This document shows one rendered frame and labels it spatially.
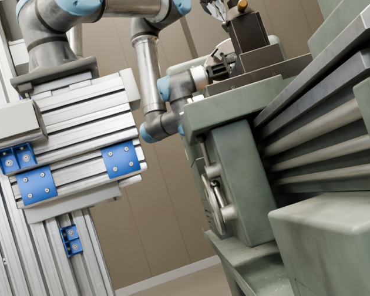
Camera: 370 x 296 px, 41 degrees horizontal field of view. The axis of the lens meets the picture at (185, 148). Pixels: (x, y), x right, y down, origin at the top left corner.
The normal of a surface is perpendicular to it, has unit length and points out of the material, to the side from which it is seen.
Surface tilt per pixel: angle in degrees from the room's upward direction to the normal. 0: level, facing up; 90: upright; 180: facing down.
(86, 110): 90
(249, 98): 90
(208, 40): 90
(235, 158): 90
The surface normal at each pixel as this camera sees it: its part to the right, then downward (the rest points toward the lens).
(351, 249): -0.95, 0.31
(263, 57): 0.02, -0.10
